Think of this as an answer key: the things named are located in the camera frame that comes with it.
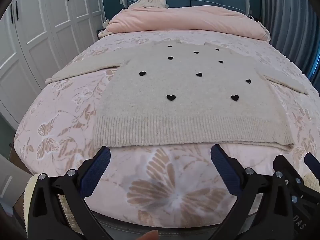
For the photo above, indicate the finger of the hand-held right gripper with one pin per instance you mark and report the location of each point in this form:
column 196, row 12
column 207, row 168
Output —
column 287, row 168
column 313, row 162

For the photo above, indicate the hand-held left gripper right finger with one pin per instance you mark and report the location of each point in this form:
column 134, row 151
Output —
column 225, row 170

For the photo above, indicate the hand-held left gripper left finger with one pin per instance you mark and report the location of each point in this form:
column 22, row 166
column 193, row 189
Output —
column 96, row 172

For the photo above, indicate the beige knit sweater black hearts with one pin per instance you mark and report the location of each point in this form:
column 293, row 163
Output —
column 175, row 110

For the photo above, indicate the person's left hand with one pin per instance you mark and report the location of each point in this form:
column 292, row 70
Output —
column 149, row 235

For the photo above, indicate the pink floral butterfly blanket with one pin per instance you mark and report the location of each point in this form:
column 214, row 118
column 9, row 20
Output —
column 160, row 180

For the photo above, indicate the cream fleece jacket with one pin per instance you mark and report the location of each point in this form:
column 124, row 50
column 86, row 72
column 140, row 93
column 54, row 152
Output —
column 28, row 195

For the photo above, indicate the white cabinet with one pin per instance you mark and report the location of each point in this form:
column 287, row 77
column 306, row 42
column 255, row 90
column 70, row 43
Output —
column 10, row 175

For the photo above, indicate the blue curtain panel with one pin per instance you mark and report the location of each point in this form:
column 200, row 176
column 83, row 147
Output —
column 314, row 67

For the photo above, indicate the white wardrobe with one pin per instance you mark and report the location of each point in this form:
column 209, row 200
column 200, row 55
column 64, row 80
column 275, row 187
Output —
column 37, row 42

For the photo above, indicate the grey curtain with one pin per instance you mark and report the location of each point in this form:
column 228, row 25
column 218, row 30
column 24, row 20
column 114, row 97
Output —
column 285, row 12

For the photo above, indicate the pink duvet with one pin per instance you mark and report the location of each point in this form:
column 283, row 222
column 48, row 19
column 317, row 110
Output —
column 180, row 21

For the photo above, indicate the cream plush pillow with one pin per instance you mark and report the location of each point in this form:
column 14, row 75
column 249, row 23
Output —
column 150, row 2

